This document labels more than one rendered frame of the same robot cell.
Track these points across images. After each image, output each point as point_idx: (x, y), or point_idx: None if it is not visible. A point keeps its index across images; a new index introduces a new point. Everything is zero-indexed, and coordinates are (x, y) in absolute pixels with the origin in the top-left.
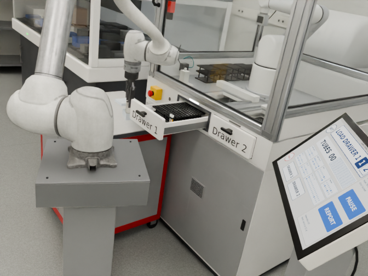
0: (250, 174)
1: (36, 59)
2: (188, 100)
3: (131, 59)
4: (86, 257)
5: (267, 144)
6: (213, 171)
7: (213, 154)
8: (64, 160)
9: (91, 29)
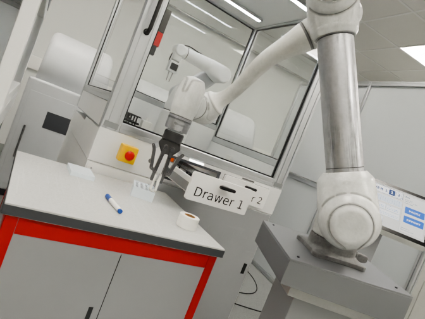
0: (257, 221)
1: (355, 148)
2: (187, 161)
3: (193, 117)
4: None
5: (277, 193)
6: (214, 231)
7: (217, 214)
8: (346, 268)
9: (21, 33)
